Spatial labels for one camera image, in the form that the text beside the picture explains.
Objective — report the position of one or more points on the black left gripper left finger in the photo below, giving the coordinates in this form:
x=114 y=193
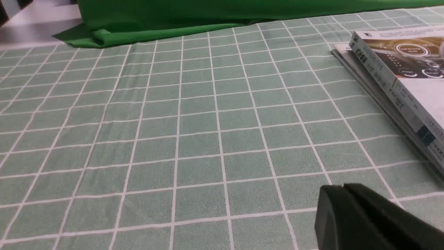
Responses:
x=340 y=222

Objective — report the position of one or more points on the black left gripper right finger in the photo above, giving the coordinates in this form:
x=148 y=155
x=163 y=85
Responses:
x=402 y=229

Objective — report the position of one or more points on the green checkered tablecloth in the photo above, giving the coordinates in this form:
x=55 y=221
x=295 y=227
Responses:
x=216 y=140

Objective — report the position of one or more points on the top white textbook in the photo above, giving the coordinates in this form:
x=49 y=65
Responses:
x=410 y=62

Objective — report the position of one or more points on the middle white book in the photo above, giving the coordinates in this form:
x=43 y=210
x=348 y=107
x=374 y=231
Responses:
x=392 y=93

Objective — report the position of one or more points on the green backdrop cloth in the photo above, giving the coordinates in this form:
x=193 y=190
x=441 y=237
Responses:
x=108 y=23

